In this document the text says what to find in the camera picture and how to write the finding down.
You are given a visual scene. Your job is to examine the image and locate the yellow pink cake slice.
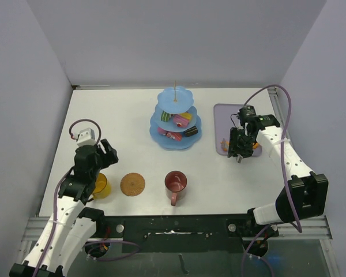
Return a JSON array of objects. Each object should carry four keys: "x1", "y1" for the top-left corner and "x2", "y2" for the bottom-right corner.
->
[{"x1": 180, "y1": 113, "x2": 193, "y2": 122}]

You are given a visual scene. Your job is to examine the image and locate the aluminium rail frame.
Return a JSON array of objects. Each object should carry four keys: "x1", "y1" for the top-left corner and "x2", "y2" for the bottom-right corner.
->
[{"x1": 22, "y1": 86, "x2": 334, "y2": 242}]

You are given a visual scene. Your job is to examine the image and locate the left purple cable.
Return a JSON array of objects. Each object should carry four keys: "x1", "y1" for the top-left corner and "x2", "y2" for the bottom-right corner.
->
[{"x1": 31, "y1": 119, "x2": 142, "y2": 277}]

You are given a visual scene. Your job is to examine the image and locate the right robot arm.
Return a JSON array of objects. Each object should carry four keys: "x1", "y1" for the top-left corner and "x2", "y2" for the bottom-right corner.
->
[{"x1": 227, "y1": 105, "x2": 329, "y2": 236}]

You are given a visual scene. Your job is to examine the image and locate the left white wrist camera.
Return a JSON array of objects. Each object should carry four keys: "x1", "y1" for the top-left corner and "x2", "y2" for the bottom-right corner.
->
[{"x1": 71, "y1": 128, "x2": 96, "y2": 147}]

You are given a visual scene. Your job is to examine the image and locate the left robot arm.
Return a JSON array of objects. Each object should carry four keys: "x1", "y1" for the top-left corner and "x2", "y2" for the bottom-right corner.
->
[{"x1": 9, "y1": 139, "x2": 119, "y2": 276}]

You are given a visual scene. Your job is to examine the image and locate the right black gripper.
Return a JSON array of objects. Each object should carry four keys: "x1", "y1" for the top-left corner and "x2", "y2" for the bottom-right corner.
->
[{"x1": 229, "y1": 128, "x2": 254, "y2": 160}]

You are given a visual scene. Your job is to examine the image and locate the pink strawberry cake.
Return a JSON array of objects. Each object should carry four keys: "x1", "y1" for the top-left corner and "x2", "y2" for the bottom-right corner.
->
[{"x1": 173, "y1": 114, "x2": 190, "y2": 128}]

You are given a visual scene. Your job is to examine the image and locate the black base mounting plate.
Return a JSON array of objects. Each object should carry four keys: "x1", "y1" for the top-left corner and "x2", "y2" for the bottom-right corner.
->
[{"x1": 72, "y1": 213, "x2": 280, "y2": 254}]

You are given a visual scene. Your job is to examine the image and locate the orange cookie left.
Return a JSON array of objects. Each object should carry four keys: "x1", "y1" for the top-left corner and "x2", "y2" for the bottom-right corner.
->
[{"x1": 220, "y1": 139, "x2": 229, "y2": 152}]

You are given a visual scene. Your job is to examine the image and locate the woven rattan coaster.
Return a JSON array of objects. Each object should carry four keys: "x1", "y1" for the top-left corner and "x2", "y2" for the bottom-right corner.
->
[{"x1": 120, "y1": 173, "x2": 145, "y2": 197}]

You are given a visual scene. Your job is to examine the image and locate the yellow enamel mug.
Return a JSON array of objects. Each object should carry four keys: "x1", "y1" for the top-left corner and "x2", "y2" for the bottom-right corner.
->
[{"x1": 89, "y1": 173, "x2": 111, "y2": 201}]

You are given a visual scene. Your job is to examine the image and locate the blue three-tier cake stand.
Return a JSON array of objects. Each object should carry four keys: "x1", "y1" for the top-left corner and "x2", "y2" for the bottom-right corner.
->
[{"x1": 149, "y1": 85, "x2": 202, "y2": 150}]

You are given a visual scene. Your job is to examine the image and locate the green striped macaron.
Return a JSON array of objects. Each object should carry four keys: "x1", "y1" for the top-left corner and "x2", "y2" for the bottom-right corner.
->
[{"x1": 160, "y1": 111, "x2": 171, "y2": 122}]

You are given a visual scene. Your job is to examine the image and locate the pink patterned mug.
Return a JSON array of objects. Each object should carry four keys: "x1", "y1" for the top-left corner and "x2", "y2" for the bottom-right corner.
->
[{"x1": 164, "y1": 171, "x2": 187, "y2": 207}]

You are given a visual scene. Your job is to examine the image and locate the chocolate layered cake slice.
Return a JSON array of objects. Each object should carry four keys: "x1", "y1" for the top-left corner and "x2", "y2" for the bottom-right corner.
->
[{"x1": 183, "y1": 126, "x2": 198, "y2": 137}]

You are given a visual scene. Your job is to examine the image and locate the red pink macaron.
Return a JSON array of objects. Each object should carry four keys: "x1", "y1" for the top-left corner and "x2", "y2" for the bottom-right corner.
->
[{"x1": 166, "y1": 132, "x2": 183, "y2": 141}]

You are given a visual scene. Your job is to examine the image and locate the purple serving tray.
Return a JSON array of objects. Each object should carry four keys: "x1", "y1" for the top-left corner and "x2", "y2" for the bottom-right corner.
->
[{"x1": 213, "y1": 103, "x2": 263, "y2": 157}]

